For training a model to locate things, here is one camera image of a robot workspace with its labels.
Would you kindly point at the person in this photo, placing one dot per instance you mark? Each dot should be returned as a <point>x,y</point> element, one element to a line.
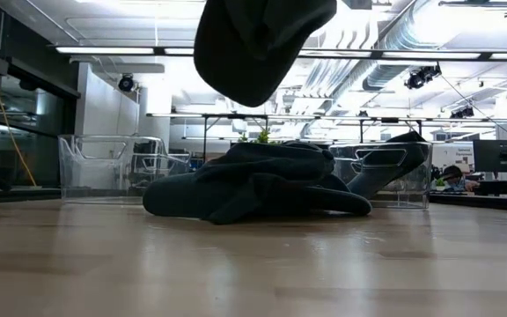
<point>453,176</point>

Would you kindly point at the overhead frame light bar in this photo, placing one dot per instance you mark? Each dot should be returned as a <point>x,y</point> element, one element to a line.
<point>412,54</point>

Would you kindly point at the black computer monitor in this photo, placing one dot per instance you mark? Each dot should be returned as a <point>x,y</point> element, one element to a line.
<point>500,154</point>

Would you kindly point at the clear plastic bin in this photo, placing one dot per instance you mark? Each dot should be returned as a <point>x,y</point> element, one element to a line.
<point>412,193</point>
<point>95,176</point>

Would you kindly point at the green plant in white pot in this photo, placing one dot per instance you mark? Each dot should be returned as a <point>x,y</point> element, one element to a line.
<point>262,136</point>

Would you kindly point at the silver ventilation duct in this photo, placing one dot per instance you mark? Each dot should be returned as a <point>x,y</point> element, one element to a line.
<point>385,75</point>

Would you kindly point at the black round hanging camera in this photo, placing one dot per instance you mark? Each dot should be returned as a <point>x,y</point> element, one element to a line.
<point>126,83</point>

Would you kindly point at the black spotlight cluster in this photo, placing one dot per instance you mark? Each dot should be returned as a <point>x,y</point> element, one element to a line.
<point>462,113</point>
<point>421,77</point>

